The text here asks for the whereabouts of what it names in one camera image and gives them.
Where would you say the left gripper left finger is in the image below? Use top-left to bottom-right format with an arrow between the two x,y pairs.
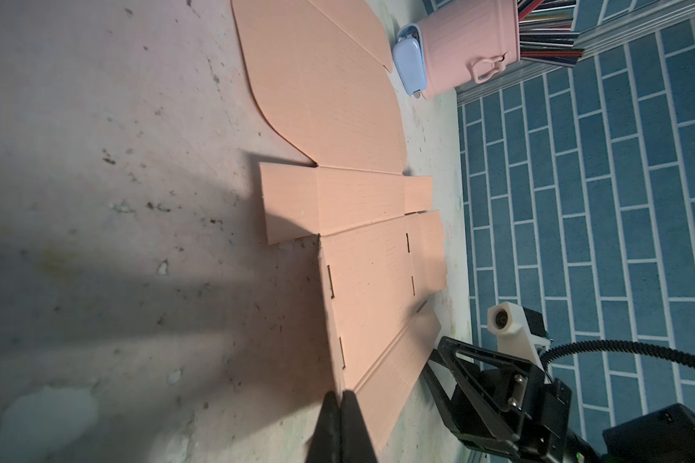
305,392 -> 342,463

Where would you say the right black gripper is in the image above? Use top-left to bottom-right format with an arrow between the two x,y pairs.
421,337 -> 602,462

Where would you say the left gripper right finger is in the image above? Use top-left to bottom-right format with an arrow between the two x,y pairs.
340,391 -> 378,463

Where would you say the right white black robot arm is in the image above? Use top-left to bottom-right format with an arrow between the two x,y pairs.
422,337 -> 695,462

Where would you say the pink flat paper box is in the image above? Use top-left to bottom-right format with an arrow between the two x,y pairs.
233,1 -> 447,448

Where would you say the blue small stapler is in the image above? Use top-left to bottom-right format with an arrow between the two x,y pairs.
392,23 -> 428,98

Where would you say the pink pen cup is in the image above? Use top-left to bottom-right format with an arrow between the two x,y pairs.
418,0 -> 520,100

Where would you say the colored pencils bundle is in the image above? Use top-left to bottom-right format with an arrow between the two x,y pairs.
517,0 -> 584,68

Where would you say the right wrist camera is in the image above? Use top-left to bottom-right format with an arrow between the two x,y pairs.
486,302 -> 550,370

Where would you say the right black cable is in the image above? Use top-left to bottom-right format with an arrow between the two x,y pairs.
539,340 -> 695,379

